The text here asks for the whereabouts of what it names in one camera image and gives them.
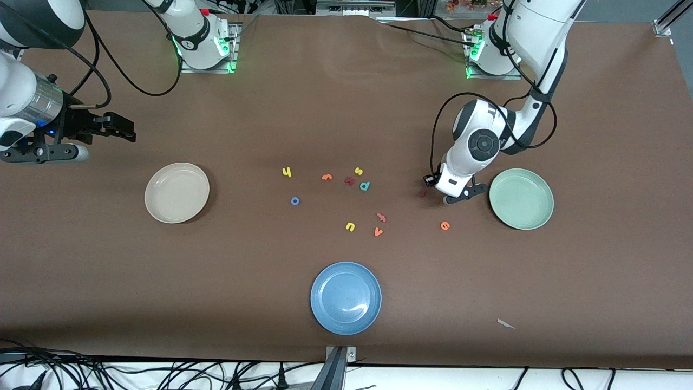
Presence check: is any grey equipment box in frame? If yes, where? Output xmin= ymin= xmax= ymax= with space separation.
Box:
xmin=316 ymin=0 xmax=396 ymax=17

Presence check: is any beige brown plate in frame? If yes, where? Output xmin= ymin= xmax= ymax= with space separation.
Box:
xmin=144 ymin=162 xmax=211 ymax=224

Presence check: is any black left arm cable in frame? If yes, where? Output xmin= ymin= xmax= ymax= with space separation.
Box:
xmin=430 ymin=92 xmax=558 ymax=177

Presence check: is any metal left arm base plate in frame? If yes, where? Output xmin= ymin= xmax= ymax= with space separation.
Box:
xmin=465 ymin=30 xmax=523 ymax=81

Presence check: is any aluminium frame profile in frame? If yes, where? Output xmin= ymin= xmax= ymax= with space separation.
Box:
xmin=652 ymin=0 xmax=688 ymax=36

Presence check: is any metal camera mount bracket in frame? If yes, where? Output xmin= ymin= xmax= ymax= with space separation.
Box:
xmin=311 ymin=346 xmax=357 ymax=390

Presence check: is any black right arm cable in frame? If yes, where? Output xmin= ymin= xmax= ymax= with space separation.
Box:
xmin=68 ymin=0 xmax=185 ymax=109

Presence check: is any green plate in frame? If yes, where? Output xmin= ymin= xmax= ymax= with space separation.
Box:
xmin=488 ymin=168 xmax=555 ymax=231

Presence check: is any thick black cable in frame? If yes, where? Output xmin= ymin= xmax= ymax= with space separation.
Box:
xmin=0 ymin=347 xmax=87 ymax=362

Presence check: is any brown table cover sheet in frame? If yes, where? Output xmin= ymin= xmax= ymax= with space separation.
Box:
xmin=0 ymin=10 xmax=693 ymax=370

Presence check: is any blue plate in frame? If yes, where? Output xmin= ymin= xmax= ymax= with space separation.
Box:
xmin=310 ymin=262 xmax=383 ymax=336

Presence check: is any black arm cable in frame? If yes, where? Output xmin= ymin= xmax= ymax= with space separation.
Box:
xmin=430 ymin=92 xmax=558 ymax=177
xmin=68 ymin=0 xmax=185 ymax=109

